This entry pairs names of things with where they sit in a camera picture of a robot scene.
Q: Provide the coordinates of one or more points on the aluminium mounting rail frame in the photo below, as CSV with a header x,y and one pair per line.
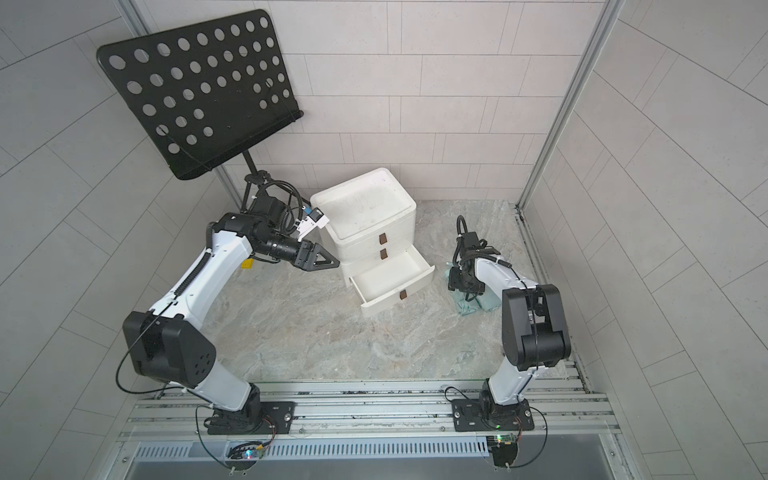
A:
x,y
379,429

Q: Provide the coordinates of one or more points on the right circuit board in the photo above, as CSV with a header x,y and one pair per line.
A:
x,y
503,450

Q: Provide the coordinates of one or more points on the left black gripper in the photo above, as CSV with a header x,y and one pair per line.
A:
x,y
309,249

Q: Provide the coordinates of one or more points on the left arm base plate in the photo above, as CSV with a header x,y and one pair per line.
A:
x,y
270,418

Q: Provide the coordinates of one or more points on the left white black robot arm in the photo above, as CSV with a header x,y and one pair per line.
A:
x,y
166,344

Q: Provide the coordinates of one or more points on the black perforated music stand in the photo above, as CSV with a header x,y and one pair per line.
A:
x,y
207,92

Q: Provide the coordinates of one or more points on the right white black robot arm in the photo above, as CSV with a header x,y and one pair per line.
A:
x,y
533,326

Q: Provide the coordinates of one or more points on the white three-drawer cabinet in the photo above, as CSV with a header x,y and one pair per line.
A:
x,y
371,231

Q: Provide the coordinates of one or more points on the left circuit board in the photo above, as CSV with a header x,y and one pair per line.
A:
x,y
244,456

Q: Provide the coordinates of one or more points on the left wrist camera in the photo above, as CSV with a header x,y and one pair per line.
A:
x,y
313,218

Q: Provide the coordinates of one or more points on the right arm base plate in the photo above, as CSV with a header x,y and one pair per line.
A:
x,y
479,416

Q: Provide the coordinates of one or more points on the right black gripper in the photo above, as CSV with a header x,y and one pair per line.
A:
x,y
454,280

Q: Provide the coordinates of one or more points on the circuit board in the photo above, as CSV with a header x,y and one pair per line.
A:
x,y
503,450
244,456

